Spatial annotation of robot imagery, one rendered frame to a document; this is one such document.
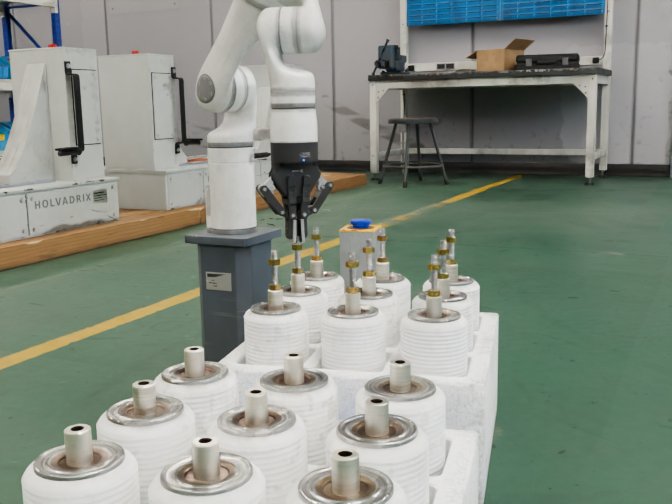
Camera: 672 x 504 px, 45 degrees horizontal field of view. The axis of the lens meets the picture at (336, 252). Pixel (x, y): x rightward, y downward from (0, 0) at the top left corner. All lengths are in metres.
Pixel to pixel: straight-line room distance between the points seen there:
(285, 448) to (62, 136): 2.85
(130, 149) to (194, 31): 3.85
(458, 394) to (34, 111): 2.67
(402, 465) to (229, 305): 0.94
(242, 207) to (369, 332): 0.55
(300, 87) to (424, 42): 5.47
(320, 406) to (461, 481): 0.16
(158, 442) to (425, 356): 0.46
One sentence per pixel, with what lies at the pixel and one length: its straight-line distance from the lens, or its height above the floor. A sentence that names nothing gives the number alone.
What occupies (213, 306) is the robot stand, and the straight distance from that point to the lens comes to 1.66.
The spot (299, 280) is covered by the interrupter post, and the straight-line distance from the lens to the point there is 1.32.
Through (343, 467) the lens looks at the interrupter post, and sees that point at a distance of 0.65.
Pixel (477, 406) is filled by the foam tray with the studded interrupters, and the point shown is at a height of 0.15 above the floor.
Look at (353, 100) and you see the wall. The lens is 6.93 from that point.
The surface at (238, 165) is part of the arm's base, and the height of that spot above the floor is 0.44.
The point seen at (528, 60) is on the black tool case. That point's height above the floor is 0.83.
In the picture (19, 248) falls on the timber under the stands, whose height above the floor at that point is 0.06.
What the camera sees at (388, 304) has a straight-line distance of 1.27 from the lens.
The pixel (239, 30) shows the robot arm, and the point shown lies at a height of 0.69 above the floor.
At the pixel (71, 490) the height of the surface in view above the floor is 0.25.
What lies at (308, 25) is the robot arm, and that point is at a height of 0.67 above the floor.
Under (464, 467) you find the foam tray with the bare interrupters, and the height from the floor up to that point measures 0.18.
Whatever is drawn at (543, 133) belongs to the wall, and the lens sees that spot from 6.45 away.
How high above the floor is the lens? 0.55
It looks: 10 degrees down
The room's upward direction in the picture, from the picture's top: 1 degrees counter-clockwise
